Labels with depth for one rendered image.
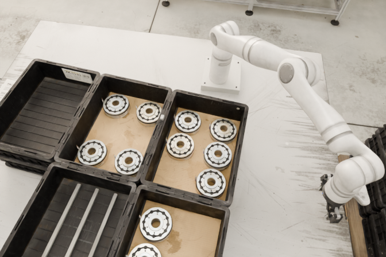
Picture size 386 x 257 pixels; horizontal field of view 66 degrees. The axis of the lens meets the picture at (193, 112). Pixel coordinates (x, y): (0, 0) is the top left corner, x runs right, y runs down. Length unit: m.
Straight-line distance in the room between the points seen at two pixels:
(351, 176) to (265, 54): 0.46
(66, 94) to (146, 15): 1.80
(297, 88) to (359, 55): 2.19
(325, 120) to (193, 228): 0.53
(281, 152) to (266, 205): 0.25
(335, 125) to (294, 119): 0.62
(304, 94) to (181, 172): 0.51
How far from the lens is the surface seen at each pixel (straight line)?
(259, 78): 1.55
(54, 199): 1.14
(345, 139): 0.83
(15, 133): 1.32
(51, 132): 1.27
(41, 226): 1.13
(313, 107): 0.85
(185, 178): 1.08
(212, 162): 1.08
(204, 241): 1.02
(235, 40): 1.11
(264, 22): 3.03
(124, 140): 1.16
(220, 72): 1.36
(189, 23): 2.91
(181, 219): 1.03
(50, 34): 1.86
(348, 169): 0.80
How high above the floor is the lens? 1.83
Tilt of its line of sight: 56 degrees down
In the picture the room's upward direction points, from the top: 3 degrees clockwise
